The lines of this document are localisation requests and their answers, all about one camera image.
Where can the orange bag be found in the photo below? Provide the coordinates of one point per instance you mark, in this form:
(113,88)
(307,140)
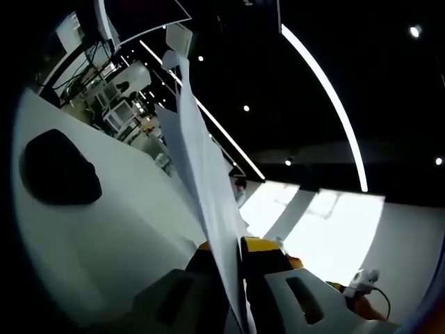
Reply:
(295,261)

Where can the ceiling light strip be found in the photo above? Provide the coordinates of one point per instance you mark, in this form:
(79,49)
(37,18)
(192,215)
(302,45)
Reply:
(333,97)
(222,132)

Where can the black pouch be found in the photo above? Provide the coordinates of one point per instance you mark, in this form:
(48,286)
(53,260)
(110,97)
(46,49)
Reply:
(59,167)

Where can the large bright window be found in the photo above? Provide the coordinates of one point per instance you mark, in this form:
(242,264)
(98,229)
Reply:
(333,229)

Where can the stack of white printing papers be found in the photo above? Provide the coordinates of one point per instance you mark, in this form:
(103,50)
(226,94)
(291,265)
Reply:
(201,167)

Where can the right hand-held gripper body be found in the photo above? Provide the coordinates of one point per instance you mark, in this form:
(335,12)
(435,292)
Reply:
(363,282)

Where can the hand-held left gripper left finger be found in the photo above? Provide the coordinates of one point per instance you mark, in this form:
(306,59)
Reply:
(205,285)

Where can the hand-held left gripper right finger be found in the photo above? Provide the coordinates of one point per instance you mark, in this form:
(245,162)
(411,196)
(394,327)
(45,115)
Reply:
(267,264)

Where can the white plastic container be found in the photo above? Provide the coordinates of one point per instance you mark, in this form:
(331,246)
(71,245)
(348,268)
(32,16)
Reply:
(279,240)

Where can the dark hanging sign panel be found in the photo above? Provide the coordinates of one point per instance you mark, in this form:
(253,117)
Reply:
(250,14)

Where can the clear drinking glass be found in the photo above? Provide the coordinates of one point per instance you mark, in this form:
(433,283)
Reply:
(160,160)

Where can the white office chair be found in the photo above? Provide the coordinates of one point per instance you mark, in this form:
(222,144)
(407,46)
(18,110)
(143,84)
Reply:
(120,116)

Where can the narrow bright window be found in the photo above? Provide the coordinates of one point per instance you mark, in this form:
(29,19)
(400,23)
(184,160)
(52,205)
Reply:
(267,208)

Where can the ceiling air conditioner unit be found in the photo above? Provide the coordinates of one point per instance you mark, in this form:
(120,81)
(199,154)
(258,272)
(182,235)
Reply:
(178,36)

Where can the hanging dark display screen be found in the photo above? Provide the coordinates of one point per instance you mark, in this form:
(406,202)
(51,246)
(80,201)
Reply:
(149,17)

